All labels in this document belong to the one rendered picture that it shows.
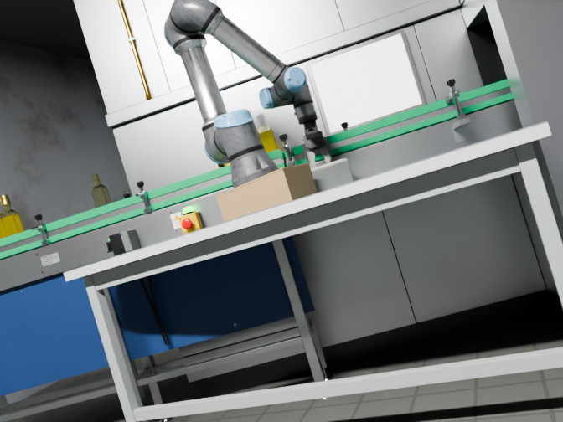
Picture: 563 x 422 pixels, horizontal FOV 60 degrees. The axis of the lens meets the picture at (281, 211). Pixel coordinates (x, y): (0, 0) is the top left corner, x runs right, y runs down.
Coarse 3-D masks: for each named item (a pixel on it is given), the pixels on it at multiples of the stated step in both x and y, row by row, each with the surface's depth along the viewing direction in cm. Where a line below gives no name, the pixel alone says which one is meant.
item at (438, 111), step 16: (464, 96) 186; (480, 96) 186; (496, 96) 185; (512, 96) 184; (416, 112) 189; (432, 112) 188; (448, 112) 188; (464, 112) 187; (368, 128) 192; (384, 128) 191; (400, 128) 190; (416, 128) 189; (336, 144) 194; (352, 144) 193; (368, 144) 192; (304, 160) 195
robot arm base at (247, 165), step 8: (240, 152) 146; (248, 152) 146; (256, 152) 147; (264, 152) 149; (232, 160) 149; (240, 160) 147; (248, 160) 146; (256, 160) 146; (264, 160) 147; (232, 168) 150; (240, 168) 146; (248, 168) 145; (256, 168) 145; (264, 168) 146; (272, 168) 147; (232, 176) 150; (240, 176) 146; (248, 176) 145; (256, 176) 145; (240, 184) 146
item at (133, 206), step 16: (272, 160) 188; (208, 176) 191; (224, 176) 191; (160, 192) 194; (176, 192) 193; (192, 192) 192; (208, 192) 191; (96, 208) 198; (112, 208) 197; (128, 208) 196; (48, 224) 201; (64, 224) 200; (80, 224) 199; (96, 224) 198; (0, 240) 204; (16, 240) 203; (32, 240) 202; (0, 256) 204
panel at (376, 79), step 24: (360, 48) 207; (384, 48) 206; (312, 72) 210; (336, 72) 209; (360, 72) 207; (384, 72) 206; (408, 72) 205; (336, 96) 209; (360, 96) 208; (384, 96) 206; (408, 96) 205; (336, 120) 209; (360, 120) 208
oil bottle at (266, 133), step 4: (260, 128) 199; (264, 128) 199; (268, 128) 199; (260, 132) 199; (264, 132) 199; (268, 132) 199; (272, 132) 202; (260, 136) 199; (264, 136) 199; (268, 136) 199; (272, 136) 199; (264, 140) 199; (268, 140) 199; (272, 140) 199; (264, 144) 199; (268, 144) 199; (272, 144) 199; (268, 148) 199; (272, 148) 199; (276, 148) 199
